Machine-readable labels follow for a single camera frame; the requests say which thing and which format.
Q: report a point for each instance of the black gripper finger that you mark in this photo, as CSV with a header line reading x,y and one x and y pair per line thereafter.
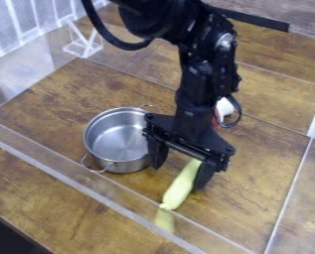
x,y
205,173
157,151

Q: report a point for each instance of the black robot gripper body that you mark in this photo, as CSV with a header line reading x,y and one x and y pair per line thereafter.
x,y
188,131

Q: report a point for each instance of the stainless steel pot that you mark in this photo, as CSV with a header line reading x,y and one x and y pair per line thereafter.
x,y
115,145

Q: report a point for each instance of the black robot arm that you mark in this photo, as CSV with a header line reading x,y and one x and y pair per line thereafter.
x,y
189,24

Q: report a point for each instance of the red toy mushroom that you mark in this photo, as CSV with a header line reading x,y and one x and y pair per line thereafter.
x,y
224,109

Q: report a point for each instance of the clear acrylic front barrier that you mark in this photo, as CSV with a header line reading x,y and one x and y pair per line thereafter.
x,y
171,225

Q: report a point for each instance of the clear acrylic triangular stand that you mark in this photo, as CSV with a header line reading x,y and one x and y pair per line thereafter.
x,y
83,46

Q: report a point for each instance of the black strip on table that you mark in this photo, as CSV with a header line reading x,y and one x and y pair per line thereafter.
x,y
255,20

